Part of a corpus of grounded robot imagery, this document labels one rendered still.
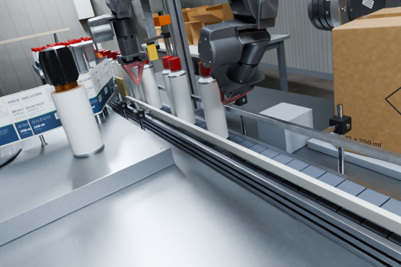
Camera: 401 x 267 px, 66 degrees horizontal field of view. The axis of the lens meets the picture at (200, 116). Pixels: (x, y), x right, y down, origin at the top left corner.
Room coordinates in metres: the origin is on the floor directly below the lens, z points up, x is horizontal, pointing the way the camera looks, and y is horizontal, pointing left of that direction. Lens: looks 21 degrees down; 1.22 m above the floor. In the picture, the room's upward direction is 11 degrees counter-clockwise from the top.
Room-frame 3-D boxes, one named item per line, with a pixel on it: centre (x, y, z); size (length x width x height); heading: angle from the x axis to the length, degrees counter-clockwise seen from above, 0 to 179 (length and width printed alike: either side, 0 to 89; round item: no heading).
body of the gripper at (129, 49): (0.98, 0.18, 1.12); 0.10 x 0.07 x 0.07; 28
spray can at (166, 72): (0.92, 0.06, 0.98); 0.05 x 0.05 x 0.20
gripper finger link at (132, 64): (0.99, 0.18, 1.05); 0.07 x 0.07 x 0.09; 28
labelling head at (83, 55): (1.36, 0.41, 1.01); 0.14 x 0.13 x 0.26; 29
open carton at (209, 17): (2.83, -0.38, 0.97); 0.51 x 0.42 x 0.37; 117
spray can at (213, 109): (0.73, -0.04, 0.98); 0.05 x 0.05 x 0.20
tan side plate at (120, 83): (1.28, 0.30, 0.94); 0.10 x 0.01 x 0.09; 29
